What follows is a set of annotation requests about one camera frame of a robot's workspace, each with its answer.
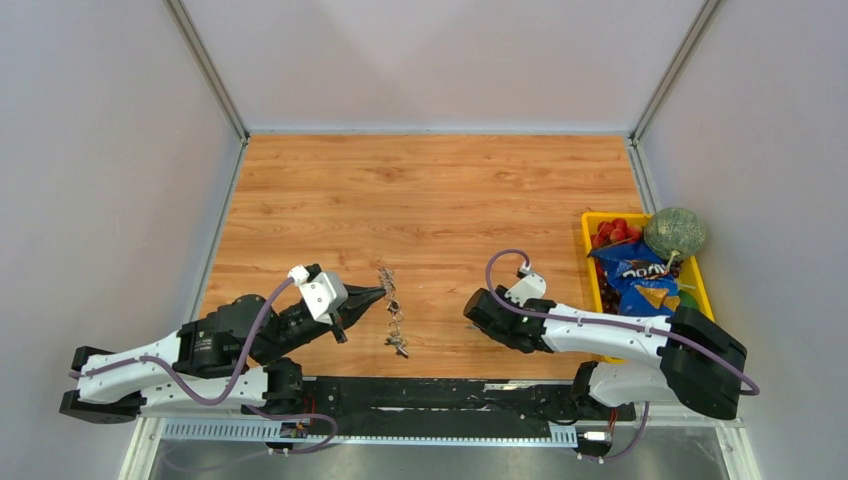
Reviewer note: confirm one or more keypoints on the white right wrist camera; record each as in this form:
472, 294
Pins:
530, 285

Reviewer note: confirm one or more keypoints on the green lime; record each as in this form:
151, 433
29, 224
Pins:
688, 300

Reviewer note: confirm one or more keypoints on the dark grapes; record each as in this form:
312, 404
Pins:
610, 297

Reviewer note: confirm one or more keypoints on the green melon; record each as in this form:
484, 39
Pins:
675, 233

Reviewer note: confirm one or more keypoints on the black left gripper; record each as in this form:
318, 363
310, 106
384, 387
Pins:
361, 298

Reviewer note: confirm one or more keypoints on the yellow plastic bin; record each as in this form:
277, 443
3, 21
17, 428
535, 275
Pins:
686, 272

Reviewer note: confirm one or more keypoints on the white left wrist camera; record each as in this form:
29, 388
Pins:
323, 292

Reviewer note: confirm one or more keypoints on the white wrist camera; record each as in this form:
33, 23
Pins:
323, 292
530, 285

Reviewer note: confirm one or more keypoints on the blue chips bag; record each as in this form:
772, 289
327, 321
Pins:
643, 280

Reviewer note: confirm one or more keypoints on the red strawberries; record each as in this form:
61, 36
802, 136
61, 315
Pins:
615, 232

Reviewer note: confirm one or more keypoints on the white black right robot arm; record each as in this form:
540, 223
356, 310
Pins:
684, 356

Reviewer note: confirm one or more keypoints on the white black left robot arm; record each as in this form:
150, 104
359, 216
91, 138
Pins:
235, 359

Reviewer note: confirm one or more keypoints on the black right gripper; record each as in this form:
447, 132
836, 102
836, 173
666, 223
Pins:
500, 293

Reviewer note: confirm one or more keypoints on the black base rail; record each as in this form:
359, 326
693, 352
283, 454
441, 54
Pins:
446, 408

